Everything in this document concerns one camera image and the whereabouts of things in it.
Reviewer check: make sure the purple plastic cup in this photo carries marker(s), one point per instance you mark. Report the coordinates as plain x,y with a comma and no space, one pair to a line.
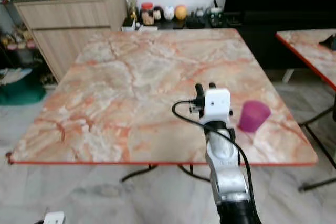
253,117

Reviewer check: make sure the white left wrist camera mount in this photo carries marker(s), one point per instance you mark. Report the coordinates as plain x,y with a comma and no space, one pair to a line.
54,218

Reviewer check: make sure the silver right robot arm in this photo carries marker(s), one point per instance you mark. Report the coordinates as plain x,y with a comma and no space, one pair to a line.
227,174

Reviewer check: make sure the dark egg shaped ornament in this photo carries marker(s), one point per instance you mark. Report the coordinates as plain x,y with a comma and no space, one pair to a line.
158,14

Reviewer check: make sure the small black stand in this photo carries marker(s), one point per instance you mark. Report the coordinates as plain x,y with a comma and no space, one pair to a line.
332,42

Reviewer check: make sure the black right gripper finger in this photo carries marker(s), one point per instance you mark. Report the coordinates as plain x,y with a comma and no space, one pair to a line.
199,91
212,85

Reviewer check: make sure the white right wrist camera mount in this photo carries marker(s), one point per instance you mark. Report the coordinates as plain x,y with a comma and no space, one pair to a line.
218,102

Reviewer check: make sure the white power strip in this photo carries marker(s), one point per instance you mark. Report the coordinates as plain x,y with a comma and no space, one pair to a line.
139,27

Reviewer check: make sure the glass display shelf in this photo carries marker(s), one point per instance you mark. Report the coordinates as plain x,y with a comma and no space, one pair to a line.
10,38

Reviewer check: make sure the light wooden cabinet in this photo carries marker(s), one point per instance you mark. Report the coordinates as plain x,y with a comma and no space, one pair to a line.
68,32

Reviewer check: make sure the red lidded snack jar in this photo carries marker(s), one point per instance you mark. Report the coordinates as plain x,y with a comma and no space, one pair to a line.
147,14

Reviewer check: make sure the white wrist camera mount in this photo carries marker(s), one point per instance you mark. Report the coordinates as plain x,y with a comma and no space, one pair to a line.
218,102
54,218

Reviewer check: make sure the yellow egg shaped ornament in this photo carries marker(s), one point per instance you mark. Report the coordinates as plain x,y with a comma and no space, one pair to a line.
181,12

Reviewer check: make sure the white egg shaped ornament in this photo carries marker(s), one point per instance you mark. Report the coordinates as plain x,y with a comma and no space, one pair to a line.
169,13

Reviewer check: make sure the green laundry basket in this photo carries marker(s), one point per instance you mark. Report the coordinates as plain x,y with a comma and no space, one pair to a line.
21,92

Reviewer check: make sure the black metal table legs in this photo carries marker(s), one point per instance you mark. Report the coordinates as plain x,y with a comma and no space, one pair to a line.
136,172
317,145

